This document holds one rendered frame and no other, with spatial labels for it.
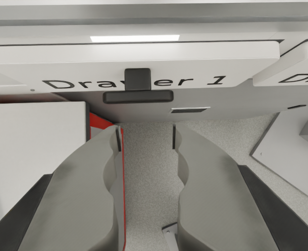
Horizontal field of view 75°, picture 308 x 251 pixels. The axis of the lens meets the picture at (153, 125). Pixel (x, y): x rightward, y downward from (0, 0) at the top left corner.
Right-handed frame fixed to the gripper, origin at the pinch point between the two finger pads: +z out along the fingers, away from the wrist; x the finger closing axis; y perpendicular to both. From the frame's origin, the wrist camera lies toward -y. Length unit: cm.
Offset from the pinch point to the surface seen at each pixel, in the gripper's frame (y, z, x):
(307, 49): -2.1, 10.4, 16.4
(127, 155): 64, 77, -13
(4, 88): 4.9, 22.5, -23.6
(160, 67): -0.7, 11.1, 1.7
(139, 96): 1.7, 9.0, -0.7
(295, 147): 62, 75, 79
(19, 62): -2.0, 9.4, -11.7
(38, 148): 14.3, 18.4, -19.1
